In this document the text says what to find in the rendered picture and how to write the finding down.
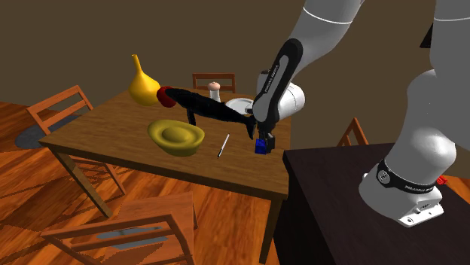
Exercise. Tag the dark robot stand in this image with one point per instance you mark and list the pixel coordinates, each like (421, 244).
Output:
(330, 213)

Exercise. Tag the white and black pen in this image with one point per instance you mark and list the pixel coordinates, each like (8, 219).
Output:
(223, 146)

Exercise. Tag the wooden dining table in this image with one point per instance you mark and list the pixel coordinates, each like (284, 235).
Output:
(117, 128)

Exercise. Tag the red apple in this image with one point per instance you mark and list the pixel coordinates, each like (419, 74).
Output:
(163, 99)

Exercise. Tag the black whale figure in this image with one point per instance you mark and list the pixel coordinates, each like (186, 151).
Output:
(209, 107)

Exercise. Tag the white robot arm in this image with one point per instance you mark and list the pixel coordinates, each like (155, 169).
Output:
(422, 146)

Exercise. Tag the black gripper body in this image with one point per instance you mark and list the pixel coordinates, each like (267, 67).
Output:
(266, 130)

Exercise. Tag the yellow long-necked vase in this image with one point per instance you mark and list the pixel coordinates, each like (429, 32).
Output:
(144, 90)

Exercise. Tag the white shaker with pink cap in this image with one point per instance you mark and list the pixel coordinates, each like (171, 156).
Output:
(214, 91)

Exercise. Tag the wooden slat-back chair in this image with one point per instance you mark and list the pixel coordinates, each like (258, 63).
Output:
(213, 76)
(354, 132)
(55, 104)
(154, 216)

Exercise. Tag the white plate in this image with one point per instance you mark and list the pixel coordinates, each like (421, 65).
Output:
(238, 104)

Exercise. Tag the small blue cube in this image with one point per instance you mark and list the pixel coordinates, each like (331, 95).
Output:
(260, 147)

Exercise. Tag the olive yellow ingot-shaped bowl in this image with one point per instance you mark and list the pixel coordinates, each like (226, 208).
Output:
(176, 137)

